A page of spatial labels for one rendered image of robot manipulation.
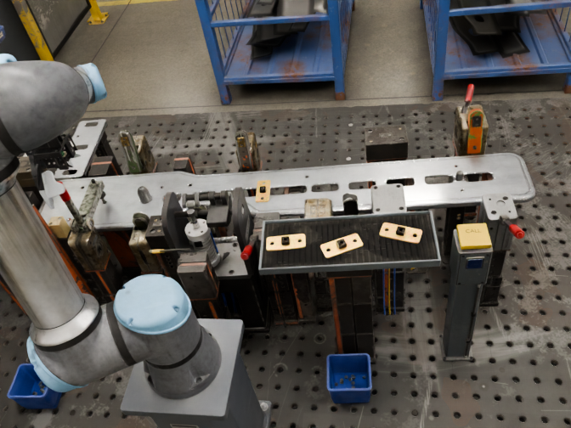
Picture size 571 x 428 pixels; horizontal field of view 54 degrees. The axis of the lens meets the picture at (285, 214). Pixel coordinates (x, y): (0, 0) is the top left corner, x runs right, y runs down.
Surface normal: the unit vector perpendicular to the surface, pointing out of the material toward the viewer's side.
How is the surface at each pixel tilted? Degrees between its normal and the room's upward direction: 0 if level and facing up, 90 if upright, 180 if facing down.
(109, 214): 0
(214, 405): 0
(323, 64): 0
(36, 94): 59
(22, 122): 82
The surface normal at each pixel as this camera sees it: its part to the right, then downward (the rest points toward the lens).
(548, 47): -0.14, -0.68
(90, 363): 0.39, 0.33
